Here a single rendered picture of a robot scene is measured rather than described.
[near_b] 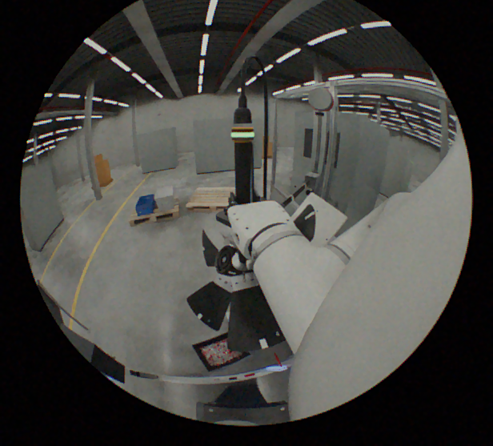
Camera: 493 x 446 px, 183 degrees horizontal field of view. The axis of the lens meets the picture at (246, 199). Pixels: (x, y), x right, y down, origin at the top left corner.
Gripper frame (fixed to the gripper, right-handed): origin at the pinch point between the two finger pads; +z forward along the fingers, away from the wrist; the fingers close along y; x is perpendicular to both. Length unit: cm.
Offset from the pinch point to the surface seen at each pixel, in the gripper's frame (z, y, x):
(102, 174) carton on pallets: 634, -521, -94
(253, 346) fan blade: -23.9, -4.7, -35.2
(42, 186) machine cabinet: 265, -590, 4
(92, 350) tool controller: -33, -58, -27
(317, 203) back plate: 18.4, 41.1, -16.8
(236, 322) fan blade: -14.1, -7.0, -34.2
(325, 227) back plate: 6.3, 37.3, -21.2
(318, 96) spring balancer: 40, 55, 38
